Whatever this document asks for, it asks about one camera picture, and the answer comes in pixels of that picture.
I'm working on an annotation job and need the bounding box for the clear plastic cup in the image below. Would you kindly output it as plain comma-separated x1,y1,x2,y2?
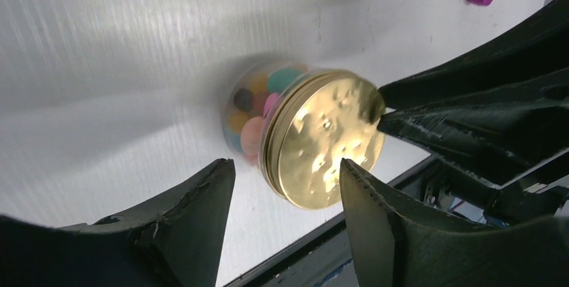
222,59,309,166

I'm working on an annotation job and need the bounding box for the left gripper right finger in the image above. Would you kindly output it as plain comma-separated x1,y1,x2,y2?
340,159,568,286

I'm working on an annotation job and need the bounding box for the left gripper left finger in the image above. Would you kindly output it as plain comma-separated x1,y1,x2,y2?
1,159,236,286

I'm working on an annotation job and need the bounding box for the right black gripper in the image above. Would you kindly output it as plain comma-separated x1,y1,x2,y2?
378,0,568,225

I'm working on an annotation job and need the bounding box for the gold ring lid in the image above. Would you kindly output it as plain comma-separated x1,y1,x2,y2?
258,69,386,210

